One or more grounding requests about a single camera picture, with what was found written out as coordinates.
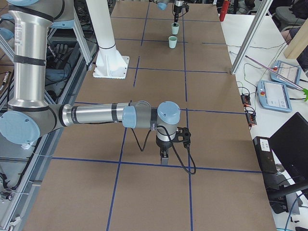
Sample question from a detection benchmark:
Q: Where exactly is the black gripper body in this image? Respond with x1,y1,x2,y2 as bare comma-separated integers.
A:
174,5,181,13
156,138,173,153

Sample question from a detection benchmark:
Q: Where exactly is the pale green cup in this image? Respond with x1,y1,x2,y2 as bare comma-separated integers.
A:
168,36,178,49
171,23,180,35

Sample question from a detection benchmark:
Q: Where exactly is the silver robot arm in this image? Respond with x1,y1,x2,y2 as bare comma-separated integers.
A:
0,0,180,165
153,0,184,26

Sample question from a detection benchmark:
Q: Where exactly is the red cylinder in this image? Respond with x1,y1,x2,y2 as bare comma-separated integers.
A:
219,0,230,22

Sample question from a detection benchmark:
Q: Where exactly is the brown paper table cover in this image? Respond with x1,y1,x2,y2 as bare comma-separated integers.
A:
24,1,276,231

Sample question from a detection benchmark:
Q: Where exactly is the black power strip right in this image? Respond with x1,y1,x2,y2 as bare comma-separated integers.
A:
246,113,257,127

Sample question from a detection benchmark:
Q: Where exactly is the black power strip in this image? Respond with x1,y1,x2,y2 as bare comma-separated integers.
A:
246,113,257,127
241,94,251,107

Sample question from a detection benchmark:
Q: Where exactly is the black power strip left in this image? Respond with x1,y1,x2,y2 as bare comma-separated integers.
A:
241,94,251,107

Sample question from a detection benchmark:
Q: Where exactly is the black computer box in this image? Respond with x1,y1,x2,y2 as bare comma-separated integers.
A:
253,136,285,175

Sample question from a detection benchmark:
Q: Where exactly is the near blue teach pendant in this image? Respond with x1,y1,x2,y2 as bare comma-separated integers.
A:
257,80,292,113

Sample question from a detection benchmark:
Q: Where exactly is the blue teach pendant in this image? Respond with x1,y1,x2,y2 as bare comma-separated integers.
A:
257,80,292,113
270,60,301,88

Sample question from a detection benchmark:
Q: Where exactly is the black monitor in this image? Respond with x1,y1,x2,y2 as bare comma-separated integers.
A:
269,112,308,183

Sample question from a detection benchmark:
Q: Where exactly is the far blue teach pendant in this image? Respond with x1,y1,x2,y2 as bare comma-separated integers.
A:
270,60,301,88

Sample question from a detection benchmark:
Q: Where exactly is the metal reacher grabber stick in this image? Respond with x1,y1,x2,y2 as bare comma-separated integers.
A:
244,55,308,102

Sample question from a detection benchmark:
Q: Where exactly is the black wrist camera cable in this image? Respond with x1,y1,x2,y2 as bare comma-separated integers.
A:
125,126,197,175

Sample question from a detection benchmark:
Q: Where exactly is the aluminium frame post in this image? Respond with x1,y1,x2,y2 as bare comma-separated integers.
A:
231,0,273,74

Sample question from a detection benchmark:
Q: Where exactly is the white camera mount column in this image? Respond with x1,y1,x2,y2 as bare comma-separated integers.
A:
86,0,116,53

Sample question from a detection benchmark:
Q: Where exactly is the white mount base plate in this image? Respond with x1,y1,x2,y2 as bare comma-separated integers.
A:
93,48,129,79

